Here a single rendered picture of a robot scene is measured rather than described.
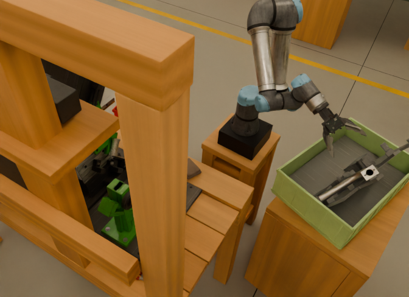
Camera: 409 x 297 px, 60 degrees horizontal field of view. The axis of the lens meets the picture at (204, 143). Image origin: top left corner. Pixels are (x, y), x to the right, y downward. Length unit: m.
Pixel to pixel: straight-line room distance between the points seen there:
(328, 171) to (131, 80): 1.50
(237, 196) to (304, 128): 1.90
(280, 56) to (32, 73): 1.14
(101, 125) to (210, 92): 2.71
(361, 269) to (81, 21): 1.48
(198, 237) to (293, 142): 1.92
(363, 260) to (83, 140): 1.29
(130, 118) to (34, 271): 2.07
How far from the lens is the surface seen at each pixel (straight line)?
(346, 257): 1.74
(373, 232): 1.86
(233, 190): 1.65
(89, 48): 0.57
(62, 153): 0.95
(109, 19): 0.59
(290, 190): 1.71
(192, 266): 1.46
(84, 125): 1.01
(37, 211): 1.19
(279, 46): 1.69
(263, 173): 2.17
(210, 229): 1.55
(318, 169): 1.91
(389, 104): 4.12
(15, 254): 2.69
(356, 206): 1.84
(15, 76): 0.85
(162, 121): 0.56
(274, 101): 1.54
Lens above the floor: 2.20
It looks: 45 degrees down
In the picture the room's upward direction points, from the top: 5 degrees clockwise
